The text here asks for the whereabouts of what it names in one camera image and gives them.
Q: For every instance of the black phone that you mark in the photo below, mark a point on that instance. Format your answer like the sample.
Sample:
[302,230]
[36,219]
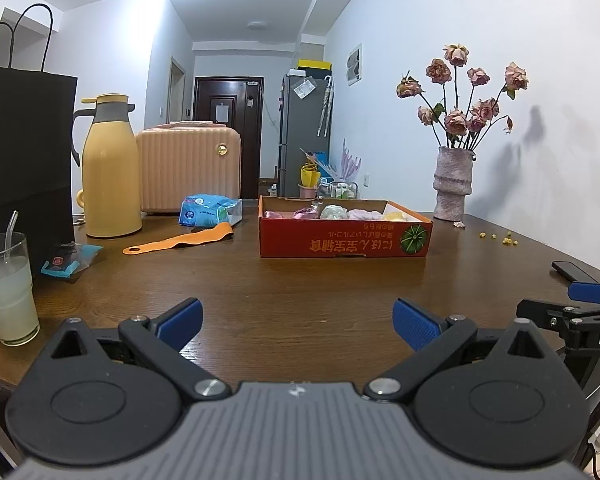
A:
[575,270]

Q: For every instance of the white wall panel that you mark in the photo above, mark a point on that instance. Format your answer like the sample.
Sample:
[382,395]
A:
[354,62]

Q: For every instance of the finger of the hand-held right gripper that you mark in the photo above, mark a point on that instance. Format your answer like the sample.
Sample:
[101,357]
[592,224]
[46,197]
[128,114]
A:
[592,292]
[540,310]

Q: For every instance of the pink ribbed suitcase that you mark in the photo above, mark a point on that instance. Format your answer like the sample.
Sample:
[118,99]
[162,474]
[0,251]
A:
[185,170]

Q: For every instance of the red cardboard box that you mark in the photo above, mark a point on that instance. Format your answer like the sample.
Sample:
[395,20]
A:
[340,240]

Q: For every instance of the small blue packet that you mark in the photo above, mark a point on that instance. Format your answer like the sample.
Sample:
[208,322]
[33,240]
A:
[72,260]

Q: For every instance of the small ceiling lamp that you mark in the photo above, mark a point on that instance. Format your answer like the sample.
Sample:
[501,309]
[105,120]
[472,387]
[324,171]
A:
[256,25]

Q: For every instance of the yellow flower crumbs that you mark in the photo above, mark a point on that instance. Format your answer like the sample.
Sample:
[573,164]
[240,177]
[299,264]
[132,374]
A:
[507,241]

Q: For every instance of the pink textured vase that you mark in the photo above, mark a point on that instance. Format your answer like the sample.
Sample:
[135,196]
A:
[452,185]

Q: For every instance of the dark wooden door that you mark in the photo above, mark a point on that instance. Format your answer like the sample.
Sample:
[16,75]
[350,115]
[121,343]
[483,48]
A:
[227,130]

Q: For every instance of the fallen rose petal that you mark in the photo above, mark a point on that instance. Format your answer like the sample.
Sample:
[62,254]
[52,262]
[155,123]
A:
[459,224]

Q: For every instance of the hanging umbrella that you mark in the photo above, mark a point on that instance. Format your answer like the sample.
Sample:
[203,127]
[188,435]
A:
[325,105]

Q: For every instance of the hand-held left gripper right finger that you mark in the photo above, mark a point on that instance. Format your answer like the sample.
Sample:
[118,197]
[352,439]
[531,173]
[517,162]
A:
[416,322]

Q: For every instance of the purple feather decoration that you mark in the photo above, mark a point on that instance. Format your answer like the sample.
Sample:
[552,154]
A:
[351,162]

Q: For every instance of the blue tissue packet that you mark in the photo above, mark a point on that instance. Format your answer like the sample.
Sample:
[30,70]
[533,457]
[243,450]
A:
[205,210]

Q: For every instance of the iridescent shiny pouch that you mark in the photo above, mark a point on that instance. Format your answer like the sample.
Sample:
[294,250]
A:
[334,212]

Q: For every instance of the black paper bag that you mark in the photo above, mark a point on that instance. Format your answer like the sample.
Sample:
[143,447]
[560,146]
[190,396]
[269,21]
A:
[25,160]

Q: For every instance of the grey refrigerator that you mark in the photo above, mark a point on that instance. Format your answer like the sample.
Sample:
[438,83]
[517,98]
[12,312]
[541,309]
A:
[300,135]

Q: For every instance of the dried pink roses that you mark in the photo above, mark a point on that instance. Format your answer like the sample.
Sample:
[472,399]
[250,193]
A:
[460,115]

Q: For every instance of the glass of cloudy drink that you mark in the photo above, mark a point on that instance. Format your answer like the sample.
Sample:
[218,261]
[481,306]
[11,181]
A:
[10,295]

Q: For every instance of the yellow thermos jug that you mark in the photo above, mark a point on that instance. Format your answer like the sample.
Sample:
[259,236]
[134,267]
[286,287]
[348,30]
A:
[111,180]

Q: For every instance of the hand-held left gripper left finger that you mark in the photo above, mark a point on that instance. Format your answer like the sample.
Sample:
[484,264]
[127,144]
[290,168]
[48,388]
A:
[180,321]

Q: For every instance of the clear drinking straw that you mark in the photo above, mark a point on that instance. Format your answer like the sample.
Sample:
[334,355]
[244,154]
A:
[10,235]

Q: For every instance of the lilac fluffy headband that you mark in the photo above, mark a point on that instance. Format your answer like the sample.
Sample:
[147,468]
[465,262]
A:
[365,215]

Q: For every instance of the yellow box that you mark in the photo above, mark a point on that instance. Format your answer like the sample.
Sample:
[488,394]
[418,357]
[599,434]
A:
[314,66]

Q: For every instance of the white side door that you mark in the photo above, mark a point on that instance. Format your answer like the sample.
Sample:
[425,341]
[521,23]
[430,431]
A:
[177,90]

